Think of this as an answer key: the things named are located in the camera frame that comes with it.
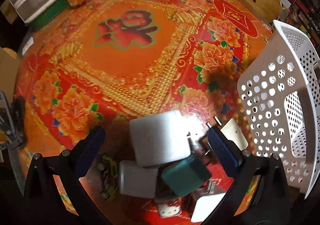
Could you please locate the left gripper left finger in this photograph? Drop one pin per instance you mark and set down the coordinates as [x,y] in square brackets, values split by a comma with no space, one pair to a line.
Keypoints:
[42,201]

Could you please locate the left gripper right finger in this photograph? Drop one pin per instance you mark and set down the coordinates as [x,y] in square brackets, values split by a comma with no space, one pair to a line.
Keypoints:
[270,202]

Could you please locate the white cube charger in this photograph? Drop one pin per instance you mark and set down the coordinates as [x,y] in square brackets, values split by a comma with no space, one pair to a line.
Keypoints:
[204,200]

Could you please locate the teal plug adapter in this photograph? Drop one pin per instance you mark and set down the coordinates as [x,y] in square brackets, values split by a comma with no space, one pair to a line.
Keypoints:
[186,176]

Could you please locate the white perforated plastic basket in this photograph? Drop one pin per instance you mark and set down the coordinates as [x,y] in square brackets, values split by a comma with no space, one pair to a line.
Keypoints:
[280,96]

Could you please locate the white square charger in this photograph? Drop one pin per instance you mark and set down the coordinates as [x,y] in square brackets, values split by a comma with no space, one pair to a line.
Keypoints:
[159,139]

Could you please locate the yellow toy car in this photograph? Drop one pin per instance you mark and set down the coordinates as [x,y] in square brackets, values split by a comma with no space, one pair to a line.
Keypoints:
[109,174]

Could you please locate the white small charger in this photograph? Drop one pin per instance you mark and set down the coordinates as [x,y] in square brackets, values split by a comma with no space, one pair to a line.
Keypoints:
[137,181]

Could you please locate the hello kitty charger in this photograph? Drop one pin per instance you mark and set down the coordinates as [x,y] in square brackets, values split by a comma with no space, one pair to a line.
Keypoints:
[167,202]

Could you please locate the green woven basket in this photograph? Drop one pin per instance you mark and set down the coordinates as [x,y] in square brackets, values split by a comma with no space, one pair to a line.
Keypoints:
[48,14]

